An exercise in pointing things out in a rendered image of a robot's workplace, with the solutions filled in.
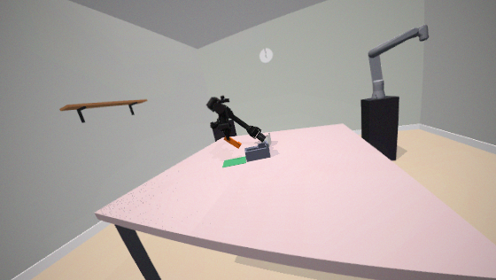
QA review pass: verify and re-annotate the orange l-shaped part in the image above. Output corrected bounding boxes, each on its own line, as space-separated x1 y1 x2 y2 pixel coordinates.
223 137 241 149

